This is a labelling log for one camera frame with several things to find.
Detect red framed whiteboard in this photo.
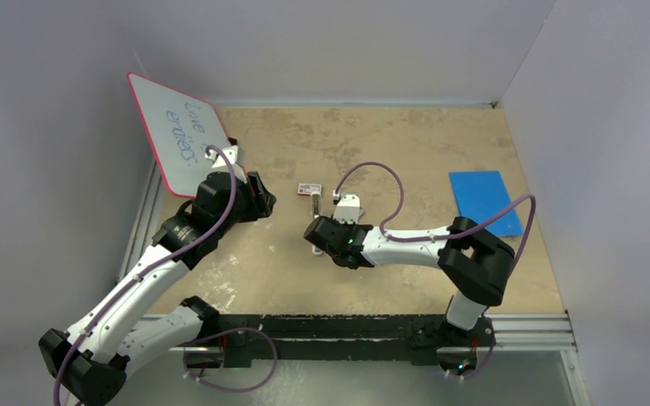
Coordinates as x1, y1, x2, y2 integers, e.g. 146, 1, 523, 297
126, 72, 231, 198

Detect aluminium frame rail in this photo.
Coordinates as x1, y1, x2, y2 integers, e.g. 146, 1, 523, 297
134, 313, 578, 353

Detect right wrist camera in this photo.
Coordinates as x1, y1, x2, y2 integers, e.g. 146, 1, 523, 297
332, 192, 364, 225

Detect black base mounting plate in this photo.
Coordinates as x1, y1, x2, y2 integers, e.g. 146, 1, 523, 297
183, 314, 495, 370

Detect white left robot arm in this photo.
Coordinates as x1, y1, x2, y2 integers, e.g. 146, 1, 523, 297
38, 170, 277, 405

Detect blue notebook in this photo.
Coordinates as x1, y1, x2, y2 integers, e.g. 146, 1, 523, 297
449, 171, 523, 237

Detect white stapler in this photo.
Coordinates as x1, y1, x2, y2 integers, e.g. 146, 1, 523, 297
310, 190, 323, 255

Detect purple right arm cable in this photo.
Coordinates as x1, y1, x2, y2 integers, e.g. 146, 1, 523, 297
333, 162, 537, 282

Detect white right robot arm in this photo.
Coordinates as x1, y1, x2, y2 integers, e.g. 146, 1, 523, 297
304, 217, 516, 344

